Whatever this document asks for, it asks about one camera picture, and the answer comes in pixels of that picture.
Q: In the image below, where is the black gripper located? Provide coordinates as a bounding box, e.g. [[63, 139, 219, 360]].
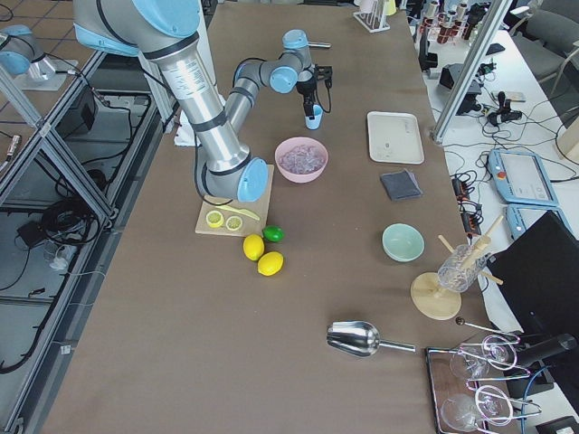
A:
[[296, 67, 318, 118]]

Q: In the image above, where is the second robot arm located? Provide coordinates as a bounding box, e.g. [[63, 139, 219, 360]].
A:
[[1, 24, 68, 91]]

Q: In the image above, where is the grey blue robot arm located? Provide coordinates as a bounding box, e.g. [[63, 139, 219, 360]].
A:
[[73, 1, 314, 203]]

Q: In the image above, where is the light blue cup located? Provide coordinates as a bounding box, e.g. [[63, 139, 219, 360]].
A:
[[305, 104, 324, 130]]

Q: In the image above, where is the pile of clear ice cubes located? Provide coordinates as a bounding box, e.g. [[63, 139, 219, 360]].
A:
[[280, 145, 327, 175]]

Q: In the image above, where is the wooden cup stand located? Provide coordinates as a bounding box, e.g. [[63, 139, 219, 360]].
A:
[[411, 215, 504, 320]]

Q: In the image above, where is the steel ice scoop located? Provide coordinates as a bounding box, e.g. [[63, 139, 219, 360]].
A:
[[327, 321, 416, 358]]

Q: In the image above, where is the pink bowl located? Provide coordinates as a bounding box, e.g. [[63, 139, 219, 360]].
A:
[[274, 137, 328, 184]]

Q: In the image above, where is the cream rabbit tray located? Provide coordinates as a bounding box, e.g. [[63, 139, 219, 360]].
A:
[[366, 111, 424, 165]]

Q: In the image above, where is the bamboo cutting board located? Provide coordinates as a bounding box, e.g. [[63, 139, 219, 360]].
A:
[[195, 165, 275, 238]]

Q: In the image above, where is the grey folded cloth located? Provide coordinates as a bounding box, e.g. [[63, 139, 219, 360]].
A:
[[380, 169, 422, 202]]

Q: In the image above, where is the yellow plastic knife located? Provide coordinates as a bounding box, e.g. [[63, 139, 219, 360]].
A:
[[217, 204, 261, 222]]

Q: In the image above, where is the green lime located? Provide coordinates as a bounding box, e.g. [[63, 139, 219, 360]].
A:
[[262, 225, 285, 242]]

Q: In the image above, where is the lower lemon slice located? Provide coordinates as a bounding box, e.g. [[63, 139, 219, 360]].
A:
[[225, 215, 243, 231]]

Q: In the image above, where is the lemon slice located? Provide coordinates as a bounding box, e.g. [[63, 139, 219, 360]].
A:
[[225, 215, 243, 231], [205, 210, 224, 229]]

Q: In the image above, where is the upper lemon slice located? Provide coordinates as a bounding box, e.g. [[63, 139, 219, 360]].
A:
[[205, 210, 224, 229]]

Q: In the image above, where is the whole lemon near board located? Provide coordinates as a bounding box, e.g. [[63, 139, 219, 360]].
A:
[[242, 233, 265, 261]]

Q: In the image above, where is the whole lemon far left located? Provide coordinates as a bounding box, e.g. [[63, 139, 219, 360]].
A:
[[257, 251, 284, 277]]

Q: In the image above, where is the pale green bowl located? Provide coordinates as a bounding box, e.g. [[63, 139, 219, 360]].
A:
[[382, 223, 425, 262]]

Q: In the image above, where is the clear glass on stand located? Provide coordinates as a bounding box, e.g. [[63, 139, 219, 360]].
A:
[[437, 244, 489, 293]]

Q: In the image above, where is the blue teach pendant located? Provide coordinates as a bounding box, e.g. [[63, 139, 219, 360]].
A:
[[488, 149, 559, 206], [506, 203, 568, 241]]

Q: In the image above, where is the black monitor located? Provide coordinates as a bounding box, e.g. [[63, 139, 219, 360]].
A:
[[488, 212, 578, 336]]

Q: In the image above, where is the wine glass rack tray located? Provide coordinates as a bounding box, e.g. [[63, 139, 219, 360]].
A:
[[425, 334, 542, 433]]

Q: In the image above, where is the white wire rack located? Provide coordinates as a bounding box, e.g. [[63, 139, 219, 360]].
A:
[[353, 0, 390, 33]]

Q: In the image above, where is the aluminium frame post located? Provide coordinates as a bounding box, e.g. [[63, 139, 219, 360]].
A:
[[431, 0, 510, 146]]

